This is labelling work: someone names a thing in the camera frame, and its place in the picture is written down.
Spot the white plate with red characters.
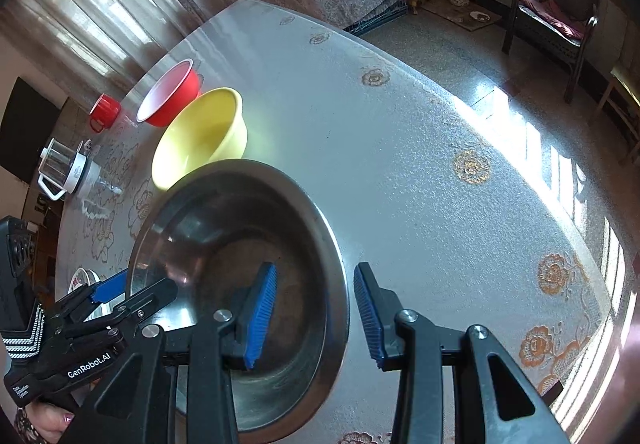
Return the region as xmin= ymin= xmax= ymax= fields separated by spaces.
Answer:
xmin=67 ymin=268 xmax=112 ymax=322

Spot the stainless steel bowl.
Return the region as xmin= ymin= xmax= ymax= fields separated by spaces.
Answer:
xmin=126 ymin=158 xmax=350 ymax=432

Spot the yellow bowl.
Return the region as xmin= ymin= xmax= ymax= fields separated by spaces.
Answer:
xmin=151 ymin=88 xmax=248 ymax=190

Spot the red plastic bowl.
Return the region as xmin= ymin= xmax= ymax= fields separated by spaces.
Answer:
xmin=136 ymin=58 xmax=201 ymax=128

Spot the person's left hand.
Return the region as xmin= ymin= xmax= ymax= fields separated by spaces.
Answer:
xmin=14 ymin=402 xmax=75 ymax=444

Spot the white glass electric kettle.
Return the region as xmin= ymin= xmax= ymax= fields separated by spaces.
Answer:
xmin=37 ymin=138 xmax=101 ymax=200

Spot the red mug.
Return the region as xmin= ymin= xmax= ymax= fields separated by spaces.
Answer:
xmin=89 ymin=94 xmax=122 ymax=133

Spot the lace tablecloth with gold flowers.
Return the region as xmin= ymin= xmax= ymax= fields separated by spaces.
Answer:
xmin=55 ymin=0 xmax=611 ymax=443

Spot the dark wooden armchair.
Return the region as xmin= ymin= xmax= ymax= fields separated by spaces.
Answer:
xmin=502 ymin=0 xmax=600 ymax=103

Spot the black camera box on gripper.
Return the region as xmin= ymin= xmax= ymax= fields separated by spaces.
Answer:
xmin=1 ymin=216 xmax=46 ymax=360

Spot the black wall television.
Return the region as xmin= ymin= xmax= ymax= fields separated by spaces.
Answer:
xmin=0 ymin=78 xmax=61 ymax=184

